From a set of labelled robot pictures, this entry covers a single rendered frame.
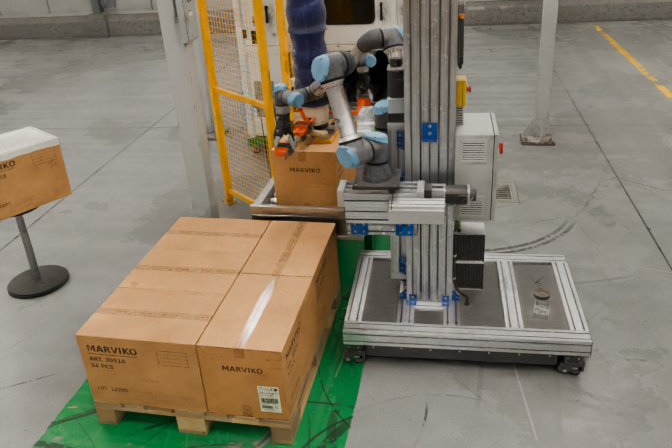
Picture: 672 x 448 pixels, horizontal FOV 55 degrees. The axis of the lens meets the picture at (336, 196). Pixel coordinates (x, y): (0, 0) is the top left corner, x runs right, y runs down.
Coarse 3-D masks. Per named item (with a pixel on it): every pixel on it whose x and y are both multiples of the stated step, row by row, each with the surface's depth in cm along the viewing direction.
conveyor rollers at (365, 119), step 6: (354, 108) 580; (366, 108) 584; (372, 108) 583; (360, 114) 569; (366, 114) 568; (372, 114) 567; (360, 120) 553; (366, 120) 552; (372, 120) 550; (360, 126) 536; (366, 126) 535; (372, 126) 534; (360, 132) 522; (270, 198) 418; (270, 204) 409; (276, 204) 409
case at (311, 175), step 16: (304, 144) 390; (320, 144) 388; (336, 144) 387; (272, 160) 388; (288, 160) 385; (304, 160) 382; (320, 160) 380; (336, 160) 380; (288, 176) 390; (304, 176) 387; (320, 176) 384; (336, 176) 382; (352, 176) 424; (288, 192) 395; (304, 192) 392; (320, 192) 389; (336, 192) 386
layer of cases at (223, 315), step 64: (192, 256) 356; (256, 256) 352; (320, 256) 348; (128, 320) 305; (192, 320) 302; (256, 320) 299; (320, 320) 350; (128, 384) 304; (192, 384) 296; (256, 384) 288
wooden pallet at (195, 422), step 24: (336, 288) 391; (336, 312) 392; (312, 360) 334; (312, 384) 335; (96, 408) 316; (120, 408) 312; (144, 408) 310; (168, 408) 306; (192, 432) 310; (288, 432) 297
